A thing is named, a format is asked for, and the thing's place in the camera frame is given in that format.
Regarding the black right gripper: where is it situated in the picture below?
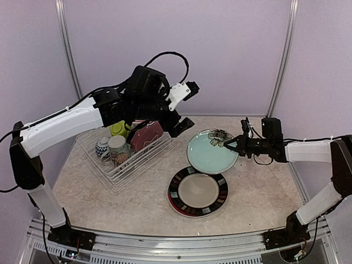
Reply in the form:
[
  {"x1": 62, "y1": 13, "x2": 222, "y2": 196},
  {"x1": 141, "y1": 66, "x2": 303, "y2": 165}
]
[{"x1": 224, "y1": 131, "x2": 272, "y2": 158}]

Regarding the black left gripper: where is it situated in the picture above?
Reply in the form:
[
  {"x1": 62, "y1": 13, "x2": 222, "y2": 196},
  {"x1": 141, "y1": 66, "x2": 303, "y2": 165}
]
[{"x1": 133, "y1": 87, "x2": 196, "y2": 138}]

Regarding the light teal flower plate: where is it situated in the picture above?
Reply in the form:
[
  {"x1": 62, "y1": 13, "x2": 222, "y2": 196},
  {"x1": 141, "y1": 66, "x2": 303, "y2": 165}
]
[{"x1": 186, "y1": 129, "x2": 239, "y2": 174}]

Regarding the pink dotted scalloped plate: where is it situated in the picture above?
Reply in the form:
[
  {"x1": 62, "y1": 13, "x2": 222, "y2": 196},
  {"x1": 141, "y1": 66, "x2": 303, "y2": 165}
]
[{"x1": 130, "y1": 121, "x2": 163, "y2": 152}]

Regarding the black rimmed striped plate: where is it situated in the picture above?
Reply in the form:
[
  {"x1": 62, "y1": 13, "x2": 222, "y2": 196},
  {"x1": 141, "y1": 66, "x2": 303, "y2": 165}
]
[{"x1": 167, "y1": 166, "x2": 229, "y2": 215}]

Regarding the red teal floral plate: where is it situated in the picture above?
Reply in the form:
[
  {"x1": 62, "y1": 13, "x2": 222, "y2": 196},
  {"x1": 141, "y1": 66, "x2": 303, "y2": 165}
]
[{"x1": 167, "y1": 192, "x2": 211, "y2": 218}]

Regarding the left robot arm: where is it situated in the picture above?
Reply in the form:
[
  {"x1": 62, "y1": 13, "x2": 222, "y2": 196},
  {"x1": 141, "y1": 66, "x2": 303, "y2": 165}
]
[{"x1": 8, "y1": 64, "x2": 199, "y2": 245}]

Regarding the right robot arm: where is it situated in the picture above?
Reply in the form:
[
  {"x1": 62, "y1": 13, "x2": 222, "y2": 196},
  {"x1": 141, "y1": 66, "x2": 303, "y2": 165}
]
[{"x1": 223, "y1": 117, "x2": 351, "y2": 244}]

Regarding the lime green bowl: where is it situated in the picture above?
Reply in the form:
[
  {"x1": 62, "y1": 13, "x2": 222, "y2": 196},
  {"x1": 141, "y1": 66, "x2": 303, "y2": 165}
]
[{"x1": 109, "y1": 120, "x2": 130, "y2": 138}]

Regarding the seashell print mug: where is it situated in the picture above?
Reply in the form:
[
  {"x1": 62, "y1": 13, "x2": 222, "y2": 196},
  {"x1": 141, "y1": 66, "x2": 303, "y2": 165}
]
[{"x1": 100, "y1": 135, "x2": 131, "y2": 168}]

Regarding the blue white patterned cup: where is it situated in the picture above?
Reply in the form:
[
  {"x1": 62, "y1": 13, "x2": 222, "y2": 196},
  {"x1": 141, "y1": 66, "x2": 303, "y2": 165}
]
[{"x1": 95, "y1": 136, "x2": 110, "y2": 158}]

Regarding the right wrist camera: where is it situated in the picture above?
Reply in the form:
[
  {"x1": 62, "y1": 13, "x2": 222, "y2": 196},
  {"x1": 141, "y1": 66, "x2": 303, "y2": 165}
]
[{"x1": 241, "y1": 117, "x2": 254, "y2": 138}]

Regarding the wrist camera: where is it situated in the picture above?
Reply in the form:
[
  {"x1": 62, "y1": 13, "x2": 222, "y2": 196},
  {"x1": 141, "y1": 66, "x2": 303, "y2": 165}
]
[
  {"x1": 241, "y1": 117, "x2": 254, "y2": 138},
  {"x1": 167, "y1": 81, "x2": 200, "y2": 111}
]

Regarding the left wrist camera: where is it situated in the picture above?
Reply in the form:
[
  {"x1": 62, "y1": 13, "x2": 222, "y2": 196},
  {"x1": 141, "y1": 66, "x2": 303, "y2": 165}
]
[{"x1": 167, "y1": 81, "x2": 200, "y2": 111}]

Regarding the white wire dish rack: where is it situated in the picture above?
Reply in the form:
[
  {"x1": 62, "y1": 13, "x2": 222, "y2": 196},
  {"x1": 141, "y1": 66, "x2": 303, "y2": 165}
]
[{"x1": 76, "y1": 128, "x2": 181, "y2": 188}]

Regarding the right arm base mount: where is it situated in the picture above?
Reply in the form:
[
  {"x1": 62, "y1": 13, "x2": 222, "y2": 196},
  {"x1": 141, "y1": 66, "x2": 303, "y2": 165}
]
[{"x1": 262, "y1": 211, "x2": 311, "y2": 250}]

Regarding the aluminium front rail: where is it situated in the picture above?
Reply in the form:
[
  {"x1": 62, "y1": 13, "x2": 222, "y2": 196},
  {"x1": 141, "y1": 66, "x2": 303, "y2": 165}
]
[{"x1": 27, "y1": 218, "x2": 338, "y2": 264}]

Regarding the right aluminium corner post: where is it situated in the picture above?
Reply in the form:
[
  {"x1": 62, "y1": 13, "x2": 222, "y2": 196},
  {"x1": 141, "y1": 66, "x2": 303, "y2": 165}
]
[{"x1": 266, "y1": 0, "x2": 299, "y2": 117}]

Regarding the aluminium corner post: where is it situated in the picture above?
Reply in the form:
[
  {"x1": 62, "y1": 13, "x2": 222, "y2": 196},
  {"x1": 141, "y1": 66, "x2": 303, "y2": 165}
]
[
  {"x1": 55, "y1": 0, "x2": 84, "y2": 99},
  {"x1": 266, "y1": 0, "x2": 299, "y2": 117}
]

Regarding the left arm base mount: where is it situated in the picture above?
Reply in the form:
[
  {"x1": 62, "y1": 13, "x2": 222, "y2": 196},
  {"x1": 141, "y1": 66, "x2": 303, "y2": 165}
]
[{"x1": 48, "y1": 215, "x2": 96, "y2": 251}]

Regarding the left aluminium corner post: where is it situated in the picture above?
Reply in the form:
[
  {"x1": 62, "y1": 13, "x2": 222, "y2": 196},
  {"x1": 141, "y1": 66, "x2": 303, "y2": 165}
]
[{"x1": 55, "y1": 0, "x2": 84, "y2": 99}]

